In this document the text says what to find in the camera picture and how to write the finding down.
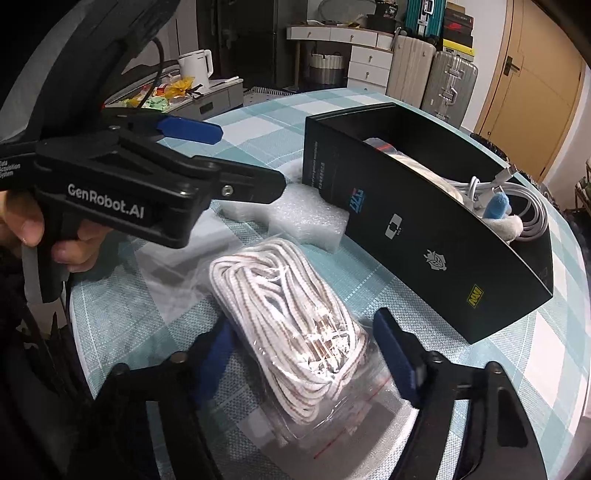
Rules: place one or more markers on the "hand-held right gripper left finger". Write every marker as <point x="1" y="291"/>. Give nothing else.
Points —
<point x="217" y="350"/>

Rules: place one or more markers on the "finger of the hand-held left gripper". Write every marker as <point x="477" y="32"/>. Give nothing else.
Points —
<point x="249" y="184"/>
<point x="194" y="129"/>

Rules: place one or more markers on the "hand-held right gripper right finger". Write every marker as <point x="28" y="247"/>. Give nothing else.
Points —
<point x="397" y="350"/>

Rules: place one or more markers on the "black cardboard box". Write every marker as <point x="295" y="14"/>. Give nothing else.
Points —
<point x="415" y="240"/>

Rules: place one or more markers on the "white and blue plush toy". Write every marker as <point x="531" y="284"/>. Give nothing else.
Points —
<point x="508" y="228"/>

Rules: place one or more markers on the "person's left hand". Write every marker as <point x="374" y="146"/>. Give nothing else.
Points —
<point x="23" y="221"/>

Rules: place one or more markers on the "grey side table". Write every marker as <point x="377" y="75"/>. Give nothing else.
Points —
<point x="217" y="99"/>

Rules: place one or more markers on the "pile of snack packets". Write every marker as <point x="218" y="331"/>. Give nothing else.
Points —
<point x="175" y="90"/>

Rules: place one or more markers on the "white electric kettle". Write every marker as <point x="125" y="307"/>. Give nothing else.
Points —
<point x="196" y="69"/>

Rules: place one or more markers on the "white foam packing piece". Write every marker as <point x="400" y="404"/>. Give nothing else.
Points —
<point x="300" y="217"/>

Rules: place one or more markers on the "black refrigerator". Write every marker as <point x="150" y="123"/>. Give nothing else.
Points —
<point x="254" y="41"/>

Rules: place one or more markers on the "striped laundry basket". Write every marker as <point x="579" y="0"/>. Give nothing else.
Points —
<point x="325" y="69"/>

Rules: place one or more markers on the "white desk with drawers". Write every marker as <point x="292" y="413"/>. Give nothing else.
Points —
<point x="369" y="69"/>

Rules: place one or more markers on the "oval mirror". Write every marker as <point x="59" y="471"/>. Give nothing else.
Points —
<point x="341" y="11"/>

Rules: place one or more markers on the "beige suitcase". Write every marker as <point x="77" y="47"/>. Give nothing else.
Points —
<point x="411" y="69"/>

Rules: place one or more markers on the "black bag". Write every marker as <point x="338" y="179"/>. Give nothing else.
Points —
<point x="385" y="16"/>

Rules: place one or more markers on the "silver suitcase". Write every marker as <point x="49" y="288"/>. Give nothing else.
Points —
<point x="450" y="87"/>

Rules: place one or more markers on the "round trash bin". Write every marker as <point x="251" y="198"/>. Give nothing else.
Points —
<point x="487" y="144"/>

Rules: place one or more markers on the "teal suitcase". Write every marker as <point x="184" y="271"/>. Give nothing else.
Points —
<point x="425" y="18"/>

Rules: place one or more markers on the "stack of shoe boxes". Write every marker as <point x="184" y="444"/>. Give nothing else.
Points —
<point x="459" y="27"/>

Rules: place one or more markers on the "wooden door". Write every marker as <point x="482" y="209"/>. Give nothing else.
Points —
<point x="531" y="83"/>

